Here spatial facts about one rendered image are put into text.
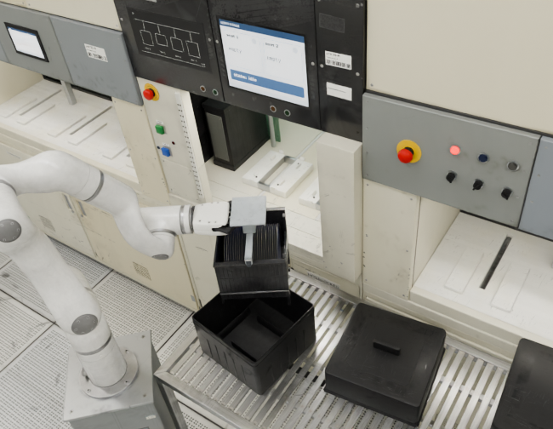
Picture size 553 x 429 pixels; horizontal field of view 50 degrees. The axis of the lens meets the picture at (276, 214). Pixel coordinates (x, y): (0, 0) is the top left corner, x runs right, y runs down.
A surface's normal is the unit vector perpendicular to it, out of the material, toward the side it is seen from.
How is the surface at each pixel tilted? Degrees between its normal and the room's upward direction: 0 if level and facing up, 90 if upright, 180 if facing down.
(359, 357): 0
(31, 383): 0
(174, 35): 90
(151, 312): 0
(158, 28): 90
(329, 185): 90
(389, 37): 90
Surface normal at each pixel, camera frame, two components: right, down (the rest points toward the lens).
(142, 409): 0.19, 0.65
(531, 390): -0.09, -0.74
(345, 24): -0.56, 0.60
